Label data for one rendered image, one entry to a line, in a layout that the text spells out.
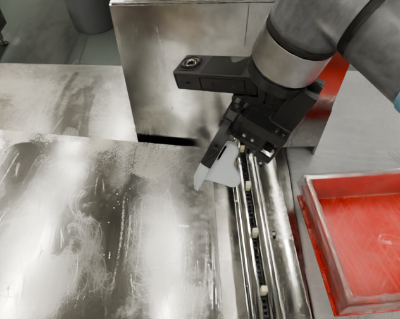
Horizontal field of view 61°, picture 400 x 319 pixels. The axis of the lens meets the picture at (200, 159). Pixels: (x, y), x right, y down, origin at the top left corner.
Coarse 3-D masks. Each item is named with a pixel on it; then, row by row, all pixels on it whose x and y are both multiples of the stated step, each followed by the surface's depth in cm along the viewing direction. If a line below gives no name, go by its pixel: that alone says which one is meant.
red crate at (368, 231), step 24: (336, 216) 90; (360, 216) 90; (384, 216) 90; (312, 240) 85; (336, 240) 86; (360, 240) 86; (384, 240) 86; (360, 264) 82; (384, 264) 82; (360, 288) 78; (384, 288) 78; (336, 312) 74; (384, 312) 74
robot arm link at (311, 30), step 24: (288, 0) 29; (312, 0) 27; (336, 0) 26; (360, 0) 24; (288, 24) 30; (312, 24) 28; (336, 24) 26; (288, 48) 31; (312, 48) 30; (336, 48) 28
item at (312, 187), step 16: (304, 176) 86; (320, 176) 86; (336, 176) 86; (352, 176) 86; (368, 176) 86; (384, 176) 87; (304, 192) 86; (320, 192) 90; (336, 192) 91; (352, 192) 92; (368, 192) 93; (384, 192) 94; (320, 208) 80; (320, 224) 78; (320, 240) 77; (336, 256) 73; (336, 272) 71; (336, 288) 71; (336, 304) 70; (352, 304) 67; (368, 304) 67; (384, 304) 67
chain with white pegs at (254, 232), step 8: (240, 152) 102; (248, 184) 91; (248, 192) 93; (248, 200) 92; (248, 208) 90; (256, 232) 82; (256, 240) 84; (256, 264) 80; (264, 288) 74; (264, 304) 75; (264, 312) 74
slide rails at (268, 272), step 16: (240, 160) 99; (256, 176) 95; (240, 192) 92; (256, 192) 92; (240, 208) 89; (256, 208) 89; (256, 224) 86; (256, 272) 78; (272, 272) 78; (256, 288) 76; (272, 288) 76; (256, 304) 74; (272, 304) 74
